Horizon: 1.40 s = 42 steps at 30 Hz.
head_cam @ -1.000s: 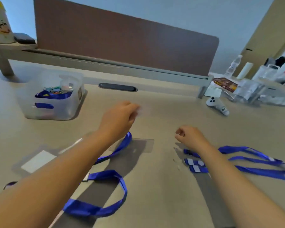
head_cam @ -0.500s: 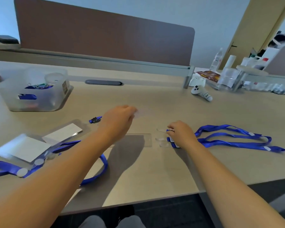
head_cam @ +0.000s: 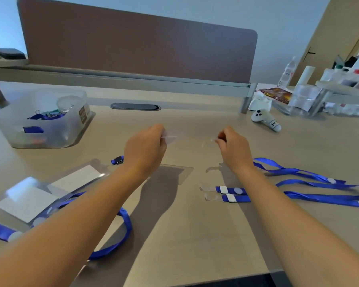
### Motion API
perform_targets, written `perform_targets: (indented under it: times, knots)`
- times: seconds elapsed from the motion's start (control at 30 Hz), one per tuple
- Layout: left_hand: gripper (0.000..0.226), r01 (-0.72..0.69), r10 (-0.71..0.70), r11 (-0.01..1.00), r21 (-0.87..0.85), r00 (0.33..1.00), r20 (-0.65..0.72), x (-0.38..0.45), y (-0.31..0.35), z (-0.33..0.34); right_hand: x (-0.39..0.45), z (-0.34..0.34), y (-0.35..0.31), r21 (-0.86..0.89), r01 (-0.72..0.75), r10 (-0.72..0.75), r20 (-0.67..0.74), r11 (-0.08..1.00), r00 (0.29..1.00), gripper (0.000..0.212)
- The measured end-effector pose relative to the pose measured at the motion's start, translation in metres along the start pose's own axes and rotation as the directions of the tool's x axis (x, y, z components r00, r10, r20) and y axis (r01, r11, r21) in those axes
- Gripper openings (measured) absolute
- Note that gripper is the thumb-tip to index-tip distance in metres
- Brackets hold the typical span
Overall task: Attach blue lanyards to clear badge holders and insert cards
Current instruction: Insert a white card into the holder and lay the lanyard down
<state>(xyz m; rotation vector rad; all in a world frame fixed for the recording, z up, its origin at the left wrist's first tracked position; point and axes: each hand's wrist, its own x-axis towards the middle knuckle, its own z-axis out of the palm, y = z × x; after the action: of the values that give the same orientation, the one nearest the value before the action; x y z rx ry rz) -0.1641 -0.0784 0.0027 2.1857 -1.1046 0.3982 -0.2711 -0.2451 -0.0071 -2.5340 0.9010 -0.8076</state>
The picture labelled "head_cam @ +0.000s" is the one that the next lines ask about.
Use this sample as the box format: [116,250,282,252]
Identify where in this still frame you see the tan wooden door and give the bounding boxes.
[298,0,359,87]

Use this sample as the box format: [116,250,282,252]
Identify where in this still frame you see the white paper roll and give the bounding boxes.
[298,65,316,86]

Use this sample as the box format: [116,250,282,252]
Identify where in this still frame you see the person's right hand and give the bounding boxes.
[215,126,255,174]

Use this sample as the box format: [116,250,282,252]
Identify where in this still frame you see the person's right forearm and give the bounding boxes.
[231,164,359,287]

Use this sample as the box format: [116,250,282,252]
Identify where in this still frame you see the person's left forearm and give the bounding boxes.
[0,163,156,287]

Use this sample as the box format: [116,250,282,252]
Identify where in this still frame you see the dark red snack bag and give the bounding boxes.
[258,87,294,105]

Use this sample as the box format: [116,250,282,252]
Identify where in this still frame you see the person's left hand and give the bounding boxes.
[123,124,168,177]

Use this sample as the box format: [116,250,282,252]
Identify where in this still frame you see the white paper box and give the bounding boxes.
[247,94,273,112]

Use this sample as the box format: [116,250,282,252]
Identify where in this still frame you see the translucent plastic storage bin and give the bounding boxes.
[0,88,93,149]

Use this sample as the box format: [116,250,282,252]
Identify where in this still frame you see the clear plastic ball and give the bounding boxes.
[56,95,82,112]

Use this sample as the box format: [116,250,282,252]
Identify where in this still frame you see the pile of colourful binder clips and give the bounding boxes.
[34,109,66,120]

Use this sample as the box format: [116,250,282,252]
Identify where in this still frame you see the brown desk divider panel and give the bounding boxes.
[17,0,258,85]

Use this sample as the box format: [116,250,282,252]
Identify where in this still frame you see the black oval cable grommet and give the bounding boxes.
[110,103,162,111]

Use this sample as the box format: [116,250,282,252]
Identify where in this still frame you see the grey metal desk shelf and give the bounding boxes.
[310,80,359,118]
[0,58,258,114]

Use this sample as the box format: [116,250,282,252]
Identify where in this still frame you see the blue lanyard with black clip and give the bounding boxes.
[0,155,133,261]

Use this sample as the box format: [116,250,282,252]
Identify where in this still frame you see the white handheld controller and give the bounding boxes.
[251,109,282,132]

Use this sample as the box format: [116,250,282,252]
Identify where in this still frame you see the small black case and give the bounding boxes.
[0,48,27,60]

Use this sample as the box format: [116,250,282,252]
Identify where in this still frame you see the clear plastic water bottle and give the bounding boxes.
[277,56,297,89]

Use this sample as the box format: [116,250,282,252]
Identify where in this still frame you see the clear plastic bag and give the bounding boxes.
[288,83,323,116]

